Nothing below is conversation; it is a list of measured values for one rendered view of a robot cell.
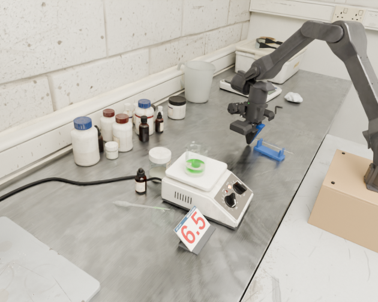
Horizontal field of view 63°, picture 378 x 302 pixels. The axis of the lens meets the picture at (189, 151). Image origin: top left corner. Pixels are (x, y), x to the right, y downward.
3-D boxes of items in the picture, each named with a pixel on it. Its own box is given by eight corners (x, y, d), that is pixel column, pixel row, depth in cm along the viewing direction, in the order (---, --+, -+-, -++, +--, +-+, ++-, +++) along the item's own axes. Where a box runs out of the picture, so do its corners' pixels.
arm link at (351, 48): (360, 15, 70) (335, 32, 75) (341, 14, 66) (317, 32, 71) (419, 148, 65) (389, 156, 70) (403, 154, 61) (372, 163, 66)
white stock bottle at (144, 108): (135, 127, 109) (135, 96, 103) (153, 127, 109) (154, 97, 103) (134, 136, 104) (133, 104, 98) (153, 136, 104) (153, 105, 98)
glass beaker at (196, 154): (182, 179, 71) (185, 150, 67) (183, 166, 76) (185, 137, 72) (208, 181, 72) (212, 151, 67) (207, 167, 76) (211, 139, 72)
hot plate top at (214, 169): (228, 166, 78) (228, 163, 78) (209, 192, 69) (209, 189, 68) (186, 153, 82) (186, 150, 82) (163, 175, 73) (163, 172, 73)
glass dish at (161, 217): (177, 223, 71) (177, 217, 70) (154, 229, 69) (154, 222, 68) (170, 208, 75) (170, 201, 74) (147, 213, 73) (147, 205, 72)
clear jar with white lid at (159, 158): (147, 182, 83) (147, 157, 79) (150, 169, 88) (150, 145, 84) (169, 184, 83) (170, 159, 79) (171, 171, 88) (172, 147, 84)
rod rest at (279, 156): (285, 157, 99) (287, 148, 97) (279, 162, 97) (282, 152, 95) (258, 145, 104) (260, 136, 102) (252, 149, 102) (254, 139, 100)
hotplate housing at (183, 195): (252, 199, 80) (258, 175, 76) (235, 232, 70) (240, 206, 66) (177, 172, 88) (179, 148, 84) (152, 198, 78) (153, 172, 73)
